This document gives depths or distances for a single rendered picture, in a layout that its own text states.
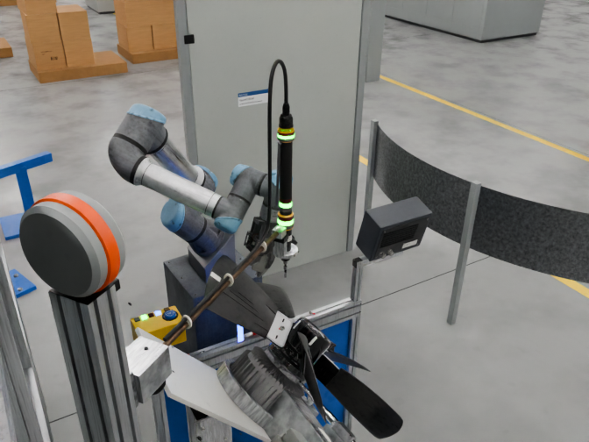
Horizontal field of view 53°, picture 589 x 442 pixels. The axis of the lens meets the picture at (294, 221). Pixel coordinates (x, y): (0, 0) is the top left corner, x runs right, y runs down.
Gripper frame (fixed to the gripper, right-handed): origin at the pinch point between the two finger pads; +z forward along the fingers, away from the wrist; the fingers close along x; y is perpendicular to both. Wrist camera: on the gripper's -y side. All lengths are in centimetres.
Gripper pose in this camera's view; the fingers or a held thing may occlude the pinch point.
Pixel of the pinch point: (260, 273)
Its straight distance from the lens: 195.4
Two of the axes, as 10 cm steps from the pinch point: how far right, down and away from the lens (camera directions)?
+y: -8.3, -0.3, -5.6
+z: -2.6, 9.0, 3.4
